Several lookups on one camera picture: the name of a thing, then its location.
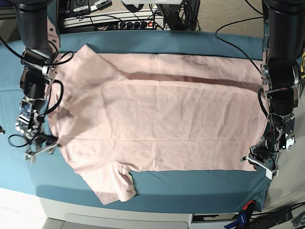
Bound orange blue clamp bottom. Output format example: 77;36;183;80
224;199;256;229

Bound pink T-shirt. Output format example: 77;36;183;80
48;45;266;205

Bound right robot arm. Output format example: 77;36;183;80
11;0;65;163

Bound teal table cloth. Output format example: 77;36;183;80
0;31;270;213

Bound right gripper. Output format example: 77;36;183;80
24;133;59;164

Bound black power strip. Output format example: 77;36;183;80
107;21;157;31

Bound yellow handled pliers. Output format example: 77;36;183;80
299;50;305;98

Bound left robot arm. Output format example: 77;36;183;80
241;0;305;179

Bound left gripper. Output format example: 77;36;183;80
240;146;279;179

